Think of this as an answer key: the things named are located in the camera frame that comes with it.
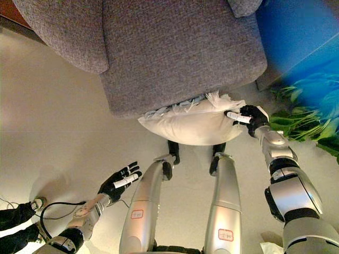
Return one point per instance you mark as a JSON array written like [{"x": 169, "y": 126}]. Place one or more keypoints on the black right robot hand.
[{"x": 251, "y": 116}]

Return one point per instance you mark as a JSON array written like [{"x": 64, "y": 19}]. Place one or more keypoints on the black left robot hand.
[{"x": 116, "y": 182}]

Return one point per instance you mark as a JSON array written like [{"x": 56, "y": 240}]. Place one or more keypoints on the white fringed pillow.
[{"x": 196, "y": 127}]

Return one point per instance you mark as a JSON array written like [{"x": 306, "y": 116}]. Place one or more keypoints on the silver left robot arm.
[{"x": 82, "y": 219}]

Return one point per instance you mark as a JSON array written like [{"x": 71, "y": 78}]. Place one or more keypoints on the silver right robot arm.
[{"x": 291, "y": 190}]

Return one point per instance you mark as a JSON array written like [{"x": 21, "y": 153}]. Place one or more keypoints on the silver left robot leg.
[{"x": 143, "y": 206}]

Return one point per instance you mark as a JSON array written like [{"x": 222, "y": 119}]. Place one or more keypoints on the silver robot leg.
[
  {"x": 143, "y": 206},
  {"x": 225, "y": 206}
]

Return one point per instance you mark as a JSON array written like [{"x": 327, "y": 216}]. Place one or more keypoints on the green leafy plant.
[{"x": 304, "y": 124}]

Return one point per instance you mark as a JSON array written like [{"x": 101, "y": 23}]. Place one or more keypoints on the black left robot foot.
[{"x": 174, "y": 150}]

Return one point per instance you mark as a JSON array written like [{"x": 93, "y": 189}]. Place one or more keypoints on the black robot waist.
[{"x": 177, "y": 249}]

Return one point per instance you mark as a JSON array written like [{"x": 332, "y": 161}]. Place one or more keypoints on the silver right robot leg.
[{"x": 225, "y": 206}]

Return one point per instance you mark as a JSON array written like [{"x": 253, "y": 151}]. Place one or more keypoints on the grey fabric armchair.
[{"x": 172, "y": 53}]

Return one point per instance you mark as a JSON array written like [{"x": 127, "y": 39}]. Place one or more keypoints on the person black trousers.
[{"x": 16, "y": 227}]

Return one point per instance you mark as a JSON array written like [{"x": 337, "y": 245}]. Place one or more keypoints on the white crumpled paper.
[{"x": 271, "y": 247}]

